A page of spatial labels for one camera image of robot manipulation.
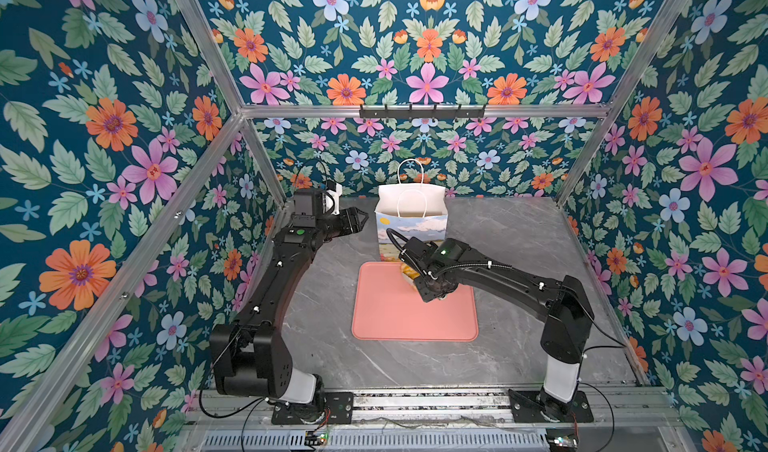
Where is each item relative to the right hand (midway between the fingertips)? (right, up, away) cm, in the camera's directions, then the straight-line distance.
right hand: (429, 288), depth 83 cm
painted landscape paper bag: (-6, +23, +9) cm, 25 cm away
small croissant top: (-6, +7, -16) cm, 19 cm away
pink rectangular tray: (-12, -7, +8) cm, 16 cm away
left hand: (-18, +22, -4) cm, 29 cm away
